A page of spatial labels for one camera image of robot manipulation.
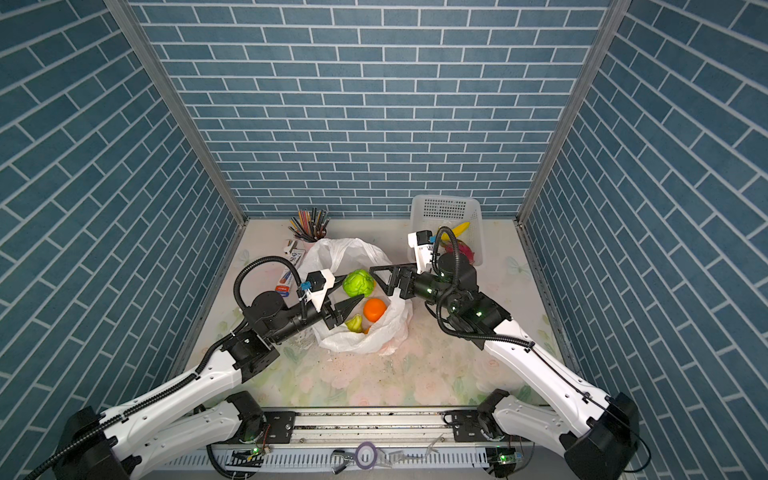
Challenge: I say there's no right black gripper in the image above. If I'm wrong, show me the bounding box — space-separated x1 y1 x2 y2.
373 263 462 315

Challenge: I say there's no orange fruit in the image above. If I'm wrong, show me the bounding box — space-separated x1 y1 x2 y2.
363 298 388 323

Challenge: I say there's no green fruit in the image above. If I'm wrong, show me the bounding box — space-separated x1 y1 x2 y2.
342 269 376 297

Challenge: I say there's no white plastic bag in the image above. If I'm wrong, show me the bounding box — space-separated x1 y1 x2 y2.
299 238 413 355

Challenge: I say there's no pink dragon fruit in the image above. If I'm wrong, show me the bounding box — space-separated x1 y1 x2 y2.
459 242 475 265

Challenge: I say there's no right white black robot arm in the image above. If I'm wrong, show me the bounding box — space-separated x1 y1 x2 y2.
369 254 646 479

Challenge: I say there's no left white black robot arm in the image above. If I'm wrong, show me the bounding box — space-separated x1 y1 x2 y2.
52 291 363 479

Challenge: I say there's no toothpaste tube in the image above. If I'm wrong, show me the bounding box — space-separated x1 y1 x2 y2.
274 248 306 298

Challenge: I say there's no white plastic basket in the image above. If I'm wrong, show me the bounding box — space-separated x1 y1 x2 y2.
409 194 485 267

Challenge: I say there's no yellow banana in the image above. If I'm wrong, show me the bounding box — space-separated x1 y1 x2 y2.
442 221 471 241

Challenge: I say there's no coloured pencils bundle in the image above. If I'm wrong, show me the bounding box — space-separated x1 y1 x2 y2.
288 208 330 243

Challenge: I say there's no purple tape roll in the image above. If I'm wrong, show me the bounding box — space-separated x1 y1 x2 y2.
354 441 378 470

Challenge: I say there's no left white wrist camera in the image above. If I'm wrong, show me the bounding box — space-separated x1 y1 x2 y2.
300 269 335 312

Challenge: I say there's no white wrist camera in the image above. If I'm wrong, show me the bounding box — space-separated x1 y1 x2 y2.
407 230 435 274
300 269 335 312

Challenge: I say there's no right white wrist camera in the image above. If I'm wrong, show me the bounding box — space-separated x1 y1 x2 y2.
407 230 435 274

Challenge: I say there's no left black cable conduit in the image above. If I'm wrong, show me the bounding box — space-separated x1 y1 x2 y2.
22 255 304 480

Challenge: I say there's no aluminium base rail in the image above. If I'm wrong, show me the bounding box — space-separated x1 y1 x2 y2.
104 405 637 480

